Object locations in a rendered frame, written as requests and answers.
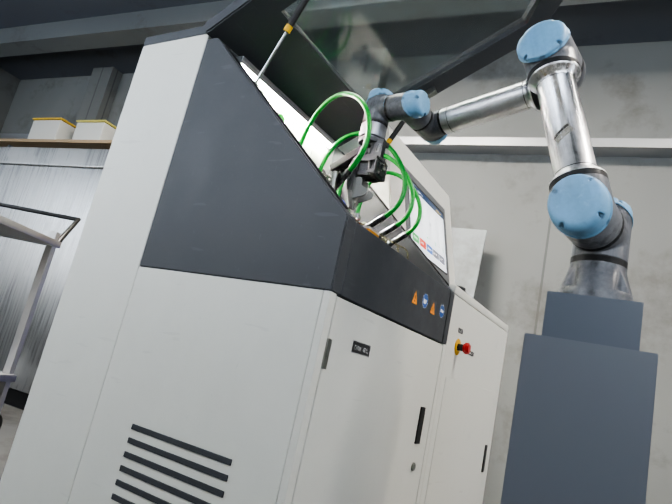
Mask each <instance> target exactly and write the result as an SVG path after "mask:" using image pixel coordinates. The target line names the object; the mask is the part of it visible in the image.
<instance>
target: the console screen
mask: <svg viewBox="0 0 672 504"><path fill-rule="evenodd" d="M404 168H405V170H406V171H407V173H408V175H409V176H410V178H411V181H412V183H413V186H414V187H415V189H416V190H417V192H418V194H419V197H420V199H421V203H422V218H421V221H420V224H419V226H418V227H417V228H416V230H415V231H414V232H413V233H411V234H410V236H411V238H412V239H413V240H414V241H415V243H416V244H417V245H418V246H419V248H420V249H421V250H422V251H423V253H424V254H425V255H426V256H427V258H428V259H429V260H430V261H431V263H432V264H433V265H434V266H435V268H436V269H437V270H438V271H439V273H440V274H441V275H442V276H443V278H444V279H445V280H446V281H447V283H448V284H450V282H449V267H448V252H447V237H446V222H445V209H444V208H443V207H442V206H441V205H440V204H439V203H438V202H437V201H436V200H435V198H434V197H433V196H432V195H431V194H430V193H429V192H428V191H427V190H426V189H425V188H424V186H423V185H422V184H421V183H420V182H419V181H418V180H417V179H416V178H415V177H414V176H413V175H412V173H411V172H410V171H409V170H408V169H407V168H406V167H405V166H404ZM409 205H410V190H409V187H408V185H407V191H406V195H405V214H406V212H407V210H408V208H409ZM417 215H418V207H417V202H416V199H415V204H414V208H413V211H412V213H411V215H410V216H409V218H408V219H407V220H406V231H408V230H409V229H410V228H411V227H412V226H413V225H414V223H415V221H416V219H417Z"/></svg>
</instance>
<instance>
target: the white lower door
mask: <svg viewBox="0 0 672 504"><path fill-rule="evenodd" d="M441 352H442V345H441V344H439V343H437V342H435V341H432V340H430V339H428V338H426V337H424V336H422V335H420V334H417V333H415V332H413V331H411V330H409V329H407V328H404V327H402V326H400V325H398V324H396V323H394V322H391V321H389V320H387V319H385V318H383V317H381V316H378V315H376V314H374V313H372V312H370V311H368V310H366V309H363V308H361V307H359V306H357V305H355V304H353V303H350V302H348V301H346V300H344V299H342V298H340V297H337V296H336V300H335V305H334V309H333V314H332V318H331V323H330V327H329V332H328V337H327V341H326V346H325V350H324V355H323V359H322V364H321V368H320V373H319V378H318V382H317V387H316V391H315V396H314V400H313V405H312V410H311V414H310V419H309V423H308V428H307V432H306V437H305V442H304V446H303V451H302V455H301V460H300V464H299V469H298V473H297V478H296V483H295V487H294V492H293V496H292V501H291V504H415V502H416V497H417V491H418V485H419V479H420V473H421V468H422V462H423V456H424V450H425V445H426V439H427V433H428V427H429V422H430V416H431V410H432V404H433V398H434V393H435V387H436V381H437V375H438V370H439V364H440V358H441Z"/></svg>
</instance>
